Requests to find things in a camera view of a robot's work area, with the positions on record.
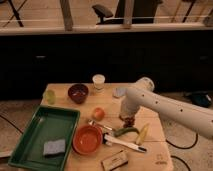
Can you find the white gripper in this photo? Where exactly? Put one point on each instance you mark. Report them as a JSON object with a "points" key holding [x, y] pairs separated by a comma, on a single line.
{"points": [[128, 108]]}

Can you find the red grape bunch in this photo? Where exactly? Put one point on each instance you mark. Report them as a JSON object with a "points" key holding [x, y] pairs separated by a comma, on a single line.
{"points": [[129, 122]]}

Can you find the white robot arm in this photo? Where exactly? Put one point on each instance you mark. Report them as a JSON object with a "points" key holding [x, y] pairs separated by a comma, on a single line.
{"points": [[141, 94]]}

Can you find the dark maroon bowl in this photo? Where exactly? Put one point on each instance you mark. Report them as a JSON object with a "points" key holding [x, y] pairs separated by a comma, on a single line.
{"points": [[78, 93]]}

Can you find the red orange bowl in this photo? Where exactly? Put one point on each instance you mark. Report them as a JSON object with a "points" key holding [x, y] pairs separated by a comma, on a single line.
{"points": [[87, 139]]}

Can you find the yellow corn cob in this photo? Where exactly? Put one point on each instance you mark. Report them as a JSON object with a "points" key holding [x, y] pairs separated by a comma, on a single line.
{"points": [[142, 135]]}

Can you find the green chili pepper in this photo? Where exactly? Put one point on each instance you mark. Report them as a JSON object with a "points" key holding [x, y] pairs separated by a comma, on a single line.
{"points": [[122, 131]]}

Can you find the orange tomato fruit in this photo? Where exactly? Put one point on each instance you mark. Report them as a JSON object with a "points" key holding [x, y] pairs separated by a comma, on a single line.
{"points": [[98, 114]]}

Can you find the white cup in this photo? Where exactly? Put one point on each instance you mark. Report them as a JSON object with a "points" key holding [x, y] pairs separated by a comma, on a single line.
{"points": [[98, 81]]}

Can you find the metal spoon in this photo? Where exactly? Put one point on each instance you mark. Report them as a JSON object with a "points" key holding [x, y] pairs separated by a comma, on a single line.
{"points": [[91, 122]]}

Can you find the wooden block eraser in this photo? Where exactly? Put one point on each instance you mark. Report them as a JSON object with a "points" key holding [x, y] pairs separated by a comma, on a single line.
{"points": [[114, 161]]}

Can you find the green translucent cup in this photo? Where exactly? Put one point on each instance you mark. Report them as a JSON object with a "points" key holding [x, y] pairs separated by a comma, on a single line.
{"points": [[50, 96]]}

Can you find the green plastic tray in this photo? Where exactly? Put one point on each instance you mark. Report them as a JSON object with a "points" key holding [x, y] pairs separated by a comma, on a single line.
{"points": [[47, 124]]}

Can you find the blue grey sponge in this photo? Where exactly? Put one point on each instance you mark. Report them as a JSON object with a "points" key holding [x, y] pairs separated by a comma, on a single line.
{"points": [[54, 147]]}

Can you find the black office chair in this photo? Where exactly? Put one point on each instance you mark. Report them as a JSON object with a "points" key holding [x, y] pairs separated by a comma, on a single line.
{"points": [[144, 12]]}

